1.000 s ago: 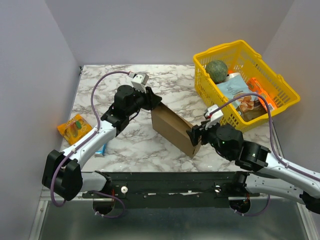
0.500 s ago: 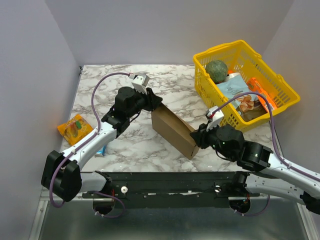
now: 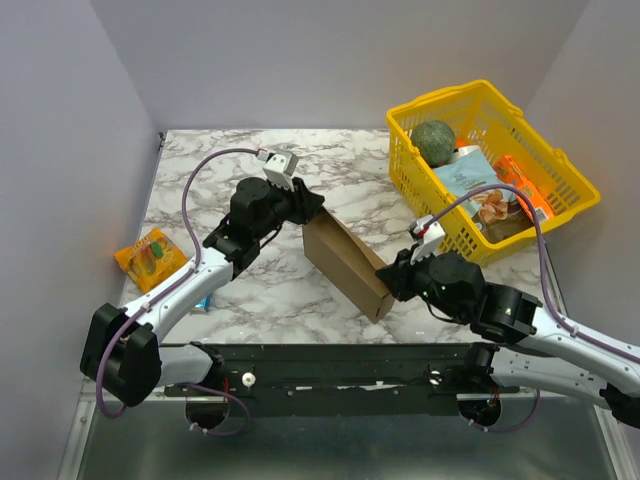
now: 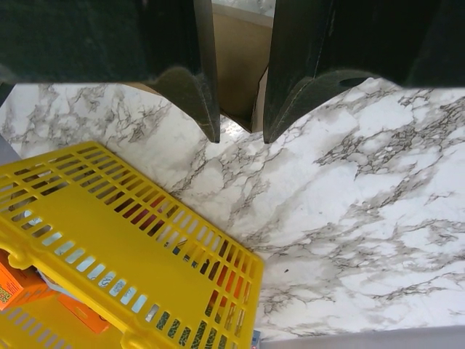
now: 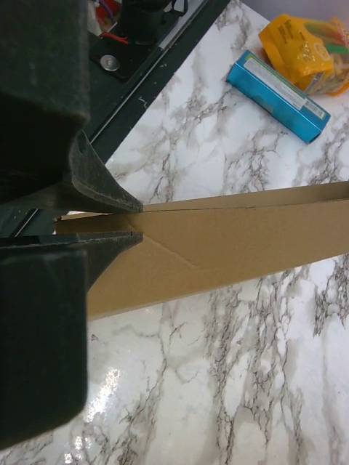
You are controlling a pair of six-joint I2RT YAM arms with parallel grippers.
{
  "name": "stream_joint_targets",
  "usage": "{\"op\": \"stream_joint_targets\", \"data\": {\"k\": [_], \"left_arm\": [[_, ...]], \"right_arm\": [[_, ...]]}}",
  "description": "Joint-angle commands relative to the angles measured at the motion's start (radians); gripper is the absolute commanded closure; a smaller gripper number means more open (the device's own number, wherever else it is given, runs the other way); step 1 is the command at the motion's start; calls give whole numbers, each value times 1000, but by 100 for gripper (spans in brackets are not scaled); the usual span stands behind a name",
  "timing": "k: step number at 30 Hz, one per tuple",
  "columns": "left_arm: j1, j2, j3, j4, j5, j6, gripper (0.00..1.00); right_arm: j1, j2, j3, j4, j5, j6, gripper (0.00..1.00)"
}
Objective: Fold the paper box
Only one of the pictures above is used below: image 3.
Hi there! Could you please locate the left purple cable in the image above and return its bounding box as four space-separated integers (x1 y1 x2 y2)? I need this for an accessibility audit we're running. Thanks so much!
94 147 266 437

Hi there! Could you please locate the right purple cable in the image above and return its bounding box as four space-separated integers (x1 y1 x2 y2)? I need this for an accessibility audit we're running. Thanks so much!
417 183 640 434

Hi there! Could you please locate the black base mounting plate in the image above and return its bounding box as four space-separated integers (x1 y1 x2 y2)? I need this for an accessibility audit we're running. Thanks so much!
102 342 584 419

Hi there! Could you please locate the blue toothpaste box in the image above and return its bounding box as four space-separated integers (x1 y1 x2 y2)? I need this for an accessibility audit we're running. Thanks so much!
193 294 212 313

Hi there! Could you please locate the orange snack box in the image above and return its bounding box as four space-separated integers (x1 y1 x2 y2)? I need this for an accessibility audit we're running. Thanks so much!
493 155 555 223

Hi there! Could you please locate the orange candy bag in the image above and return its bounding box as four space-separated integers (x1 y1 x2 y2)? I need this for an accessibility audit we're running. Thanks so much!
114 228 187 293

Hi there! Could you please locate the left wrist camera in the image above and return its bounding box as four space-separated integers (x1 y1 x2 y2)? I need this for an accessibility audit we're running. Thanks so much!
257 149 299 192

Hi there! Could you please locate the brown cardboard box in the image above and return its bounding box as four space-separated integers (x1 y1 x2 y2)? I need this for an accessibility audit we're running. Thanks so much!
302 208 395 323

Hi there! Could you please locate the purple cable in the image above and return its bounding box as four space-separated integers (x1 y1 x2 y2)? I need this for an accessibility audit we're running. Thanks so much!
417 183 640 434
94 147 266 437

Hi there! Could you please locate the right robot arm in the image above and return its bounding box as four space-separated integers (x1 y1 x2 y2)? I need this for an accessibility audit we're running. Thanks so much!
375 250 639 427

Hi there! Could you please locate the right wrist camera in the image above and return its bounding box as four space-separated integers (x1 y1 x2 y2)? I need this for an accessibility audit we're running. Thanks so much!
408 215 446 265

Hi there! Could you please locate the light blue snack pouch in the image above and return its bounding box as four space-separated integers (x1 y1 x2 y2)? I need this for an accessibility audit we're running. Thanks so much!
432 152 516 231

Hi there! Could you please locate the yellow plastic basket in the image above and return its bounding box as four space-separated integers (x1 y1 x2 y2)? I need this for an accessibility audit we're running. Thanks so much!
386 80 601 266

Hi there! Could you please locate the white orange bottle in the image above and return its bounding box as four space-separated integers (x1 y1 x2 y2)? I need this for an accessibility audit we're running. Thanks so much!
451 141 481 162

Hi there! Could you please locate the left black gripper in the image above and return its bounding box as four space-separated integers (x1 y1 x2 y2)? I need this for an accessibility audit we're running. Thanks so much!
254 177 324 241

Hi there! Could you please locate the green round melon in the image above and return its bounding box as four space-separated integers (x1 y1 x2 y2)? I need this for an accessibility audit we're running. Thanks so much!
410 120 456 168

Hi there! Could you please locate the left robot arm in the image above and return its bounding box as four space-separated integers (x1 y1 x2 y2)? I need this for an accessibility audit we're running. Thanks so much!
80 177 325 407

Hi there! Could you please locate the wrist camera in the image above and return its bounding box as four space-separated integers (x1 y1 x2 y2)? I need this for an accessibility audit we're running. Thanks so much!
408 215 446 265
257 149 299 192

